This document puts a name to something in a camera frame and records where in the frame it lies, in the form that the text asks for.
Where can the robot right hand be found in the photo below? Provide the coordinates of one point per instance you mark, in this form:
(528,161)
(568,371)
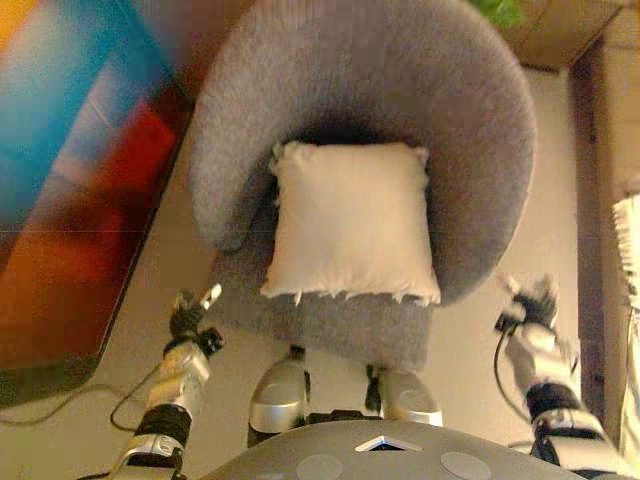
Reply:
(537,307)

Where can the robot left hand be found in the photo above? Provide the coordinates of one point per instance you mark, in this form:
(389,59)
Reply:
(185,320)

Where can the white fringed cushion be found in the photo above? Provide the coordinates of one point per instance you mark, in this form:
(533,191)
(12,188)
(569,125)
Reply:
(350,225)

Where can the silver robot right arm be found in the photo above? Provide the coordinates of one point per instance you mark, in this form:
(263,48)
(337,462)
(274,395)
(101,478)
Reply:
(545,370)

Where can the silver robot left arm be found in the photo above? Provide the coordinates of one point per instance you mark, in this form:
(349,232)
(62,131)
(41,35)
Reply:
(175,380)

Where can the fringed cream blanket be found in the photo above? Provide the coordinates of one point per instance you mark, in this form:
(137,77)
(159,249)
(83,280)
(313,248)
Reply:
(627,240)

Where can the silver robot left leg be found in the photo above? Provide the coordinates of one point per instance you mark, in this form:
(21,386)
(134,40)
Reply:
(277,395)

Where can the silver robot leg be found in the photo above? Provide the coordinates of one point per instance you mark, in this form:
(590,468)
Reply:
(277,395)
(410,400)

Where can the silver robot right leg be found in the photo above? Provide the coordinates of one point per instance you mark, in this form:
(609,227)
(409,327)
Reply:
(410,400)

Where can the beige upholstered bed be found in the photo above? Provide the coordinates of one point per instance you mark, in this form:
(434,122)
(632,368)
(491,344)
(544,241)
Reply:
(610,125)

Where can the grey robot torso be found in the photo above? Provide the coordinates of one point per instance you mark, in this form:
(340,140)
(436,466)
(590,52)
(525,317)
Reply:
(390,455)

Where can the light wooden bedside table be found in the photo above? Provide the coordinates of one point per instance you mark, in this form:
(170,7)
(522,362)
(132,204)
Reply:
(555,35)

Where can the grey round fabric armchair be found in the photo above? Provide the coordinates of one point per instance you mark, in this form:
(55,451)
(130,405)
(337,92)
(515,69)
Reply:
(375,75)

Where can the green leafy plant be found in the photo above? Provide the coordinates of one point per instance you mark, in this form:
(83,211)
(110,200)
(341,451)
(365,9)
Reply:
(500,12)

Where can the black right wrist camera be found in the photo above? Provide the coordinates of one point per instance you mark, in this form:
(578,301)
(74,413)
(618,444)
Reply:
(506,322)

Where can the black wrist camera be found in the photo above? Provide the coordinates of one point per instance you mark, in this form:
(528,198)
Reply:
(506,322)
(212,342)

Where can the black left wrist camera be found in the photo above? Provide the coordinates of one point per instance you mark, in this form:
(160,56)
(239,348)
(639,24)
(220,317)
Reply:
(212,342)

